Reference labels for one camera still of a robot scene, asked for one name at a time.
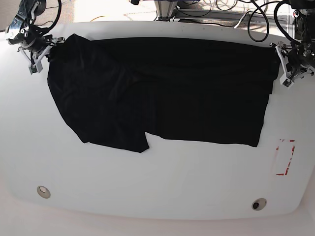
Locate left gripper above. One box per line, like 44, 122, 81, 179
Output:
270, 41, 315, 82

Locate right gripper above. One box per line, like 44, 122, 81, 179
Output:
16, 35, 64, 69

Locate left table grommet hole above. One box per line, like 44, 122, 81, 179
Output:
37, 186, 51, 199

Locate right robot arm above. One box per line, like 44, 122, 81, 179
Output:
4, 0, 65, 74

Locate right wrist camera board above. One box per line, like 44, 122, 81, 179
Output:
29, 63, 43, 74

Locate black t-shirt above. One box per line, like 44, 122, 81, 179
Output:
47, 34, 280, 153

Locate right table grommet hole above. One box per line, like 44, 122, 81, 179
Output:
252, 198, 267, 211

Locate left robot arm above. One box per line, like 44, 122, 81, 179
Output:
271, 0, 315, 88

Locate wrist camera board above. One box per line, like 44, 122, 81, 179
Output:
280, 74, 294, 89
29, 63, 43, 74

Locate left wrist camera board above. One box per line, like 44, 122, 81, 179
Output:
280, 74, 294, 89

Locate table grommet hole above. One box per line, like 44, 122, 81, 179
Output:
37, 186, 51, 199
252, 198, 267, 211

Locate red tape rectangle marking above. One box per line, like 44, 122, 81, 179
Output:
274, 139, 296, 176

